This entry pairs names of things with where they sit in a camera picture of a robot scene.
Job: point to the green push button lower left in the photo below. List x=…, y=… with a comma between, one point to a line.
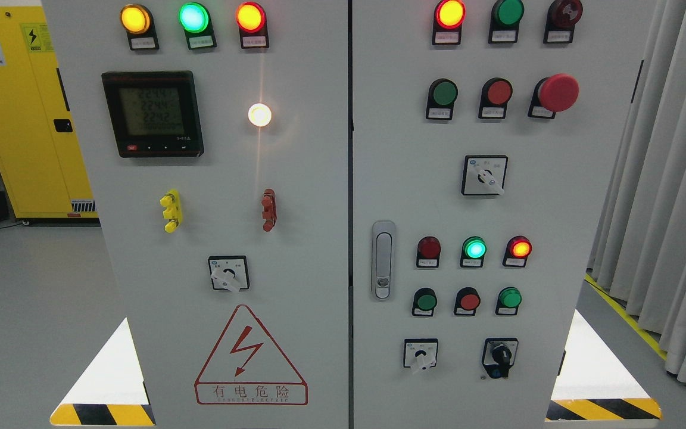
x=424, y=303

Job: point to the red push button lower middle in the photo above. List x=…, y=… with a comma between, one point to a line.
x=467, y=302

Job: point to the green push button upper row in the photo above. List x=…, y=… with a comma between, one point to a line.
x=441, y=97

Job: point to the green push button lower right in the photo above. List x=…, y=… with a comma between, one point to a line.
x=508, y=302

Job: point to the red push button upper row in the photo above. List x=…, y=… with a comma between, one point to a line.
x=494, y=97

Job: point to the red emergency stop mushroom button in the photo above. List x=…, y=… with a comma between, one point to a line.
x=553, y=95

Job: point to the red terminal connector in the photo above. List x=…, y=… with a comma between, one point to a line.
x=269, y=207

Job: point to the red indicator light middle left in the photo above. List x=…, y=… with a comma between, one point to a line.
x=428, y=253

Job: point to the red indicator light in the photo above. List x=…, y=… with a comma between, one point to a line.
x=448, y=19
x=428, y=253
x=252, y=25
x=517, y=251

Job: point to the white lit indicator lamp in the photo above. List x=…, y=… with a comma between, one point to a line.
x=260, y=115

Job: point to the green indicator light middle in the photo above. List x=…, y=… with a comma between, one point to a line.
x=473, y=252

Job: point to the green indicator light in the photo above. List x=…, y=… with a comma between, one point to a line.
x=473, y=252
x=504, y=21
x=197, y=26

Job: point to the grey left cabinet door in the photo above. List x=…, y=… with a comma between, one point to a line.
x=298, y=270

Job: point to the grey cabinet door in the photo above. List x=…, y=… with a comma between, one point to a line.
x=408, y=169
x=298, y=270

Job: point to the grey right cabinet door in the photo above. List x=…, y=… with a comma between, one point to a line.
x=408, y=169

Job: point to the yellow terminal connector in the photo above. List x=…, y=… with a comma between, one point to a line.
x=172, y=210

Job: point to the red indicator light middle right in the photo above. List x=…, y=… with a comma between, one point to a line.
x=517, y=251

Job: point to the red electric danger warning sign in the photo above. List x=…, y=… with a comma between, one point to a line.
x=247, y=367

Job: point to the black digital power meter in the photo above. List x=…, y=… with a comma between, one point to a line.
x=154, y=113

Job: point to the red indicator light top left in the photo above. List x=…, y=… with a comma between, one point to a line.
x=252, y=25

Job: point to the red indicator light top right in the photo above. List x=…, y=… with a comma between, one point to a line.
x=448, y=19

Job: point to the green indicator light top left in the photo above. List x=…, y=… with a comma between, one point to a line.
x=197, y=26

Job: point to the green indicator light top right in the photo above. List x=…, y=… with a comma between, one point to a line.
x=504, y=21

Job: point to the yellow indicator light top left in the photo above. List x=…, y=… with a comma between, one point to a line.
x=138, y=23

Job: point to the dark red buzzer light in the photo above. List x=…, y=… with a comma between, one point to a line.
x=562, y=16

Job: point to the grey curtain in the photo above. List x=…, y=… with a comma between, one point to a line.
x=639, y=252

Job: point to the yellow safety storage cabinet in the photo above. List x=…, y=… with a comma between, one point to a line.
x=40, y=160

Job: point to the silver cabinet door handle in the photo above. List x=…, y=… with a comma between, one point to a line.
x=383, y=235

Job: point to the left panel rotary selector switch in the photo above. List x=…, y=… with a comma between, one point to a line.
x=229, y=273

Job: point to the upper right rotary selector switch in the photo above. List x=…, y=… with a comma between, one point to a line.
x=484, y=175

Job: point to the lower white rotary selector switch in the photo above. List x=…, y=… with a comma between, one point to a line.
x=419, y=354

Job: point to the black key selector switch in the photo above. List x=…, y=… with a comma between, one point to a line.
x=499, y=356

